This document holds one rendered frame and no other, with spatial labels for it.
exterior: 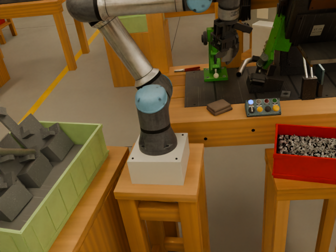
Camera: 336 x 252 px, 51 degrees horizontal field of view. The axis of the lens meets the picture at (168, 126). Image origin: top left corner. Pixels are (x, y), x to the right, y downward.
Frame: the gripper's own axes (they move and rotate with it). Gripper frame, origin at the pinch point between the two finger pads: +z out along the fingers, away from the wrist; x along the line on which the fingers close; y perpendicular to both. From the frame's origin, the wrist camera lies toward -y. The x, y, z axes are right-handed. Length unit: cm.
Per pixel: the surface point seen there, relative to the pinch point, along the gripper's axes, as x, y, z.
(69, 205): 4, 78, 30
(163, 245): 10, 45, 93
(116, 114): -162, -5, 159
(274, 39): -6.8, -33.5, 6.1
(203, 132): -0.2, 11.7, 35.1
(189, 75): -44, -12, 40
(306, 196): 51, 2, 32
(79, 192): -1, 73, 32
